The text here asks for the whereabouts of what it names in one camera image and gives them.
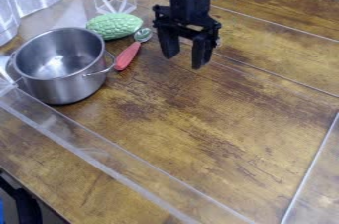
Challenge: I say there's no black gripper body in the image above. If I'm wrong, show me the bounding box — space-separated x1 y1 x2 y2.
151 0 223 43

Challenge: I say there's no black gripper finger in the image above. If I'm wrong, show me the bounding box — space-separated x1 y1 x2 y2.
192 33 219 69
158 26 180 58

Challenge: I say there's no green bumpy toy vegetable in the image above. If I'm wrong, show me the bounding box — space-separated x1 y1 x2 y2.
86 13 143 40

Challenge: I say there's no stainless steel pot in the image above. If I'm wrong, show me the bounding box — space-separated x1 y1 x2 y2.
10 27 115 105

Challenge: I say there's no clear acrylic table barrier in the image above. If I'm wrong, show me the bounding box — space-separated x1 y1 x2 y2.
0 0 339 224

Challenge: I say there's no black table leg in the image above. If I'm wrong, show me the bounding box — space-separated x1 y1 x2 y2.
0 176 43 224

